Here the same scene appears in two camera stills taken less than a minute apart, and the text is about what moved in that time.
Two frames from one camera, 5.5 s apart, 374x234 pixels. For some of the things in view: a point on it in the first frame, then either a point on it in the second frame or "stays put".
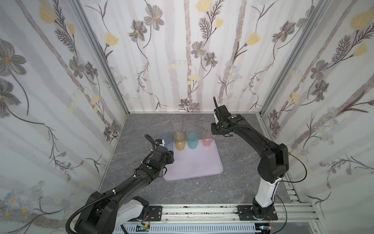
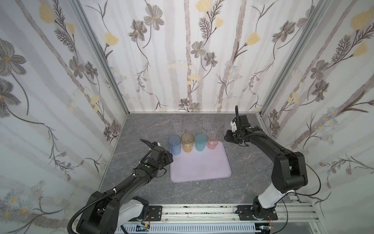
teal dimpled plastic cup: x=193 y=138 → x=200 y=140
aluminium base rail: x=294 y=213 stays put
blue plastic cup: x=168 y=141 → x=175 y=141
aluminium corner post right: x=320 y=8 stays put
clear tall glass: x=177 y=123 stays put
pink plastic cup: x=207 y=140 → x=212 y=142
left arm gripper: x=163 y=149 stays put
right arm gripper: x=217 y=117 → x=231 y=136
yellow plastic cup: x=179 y=138 → x=187 y=139
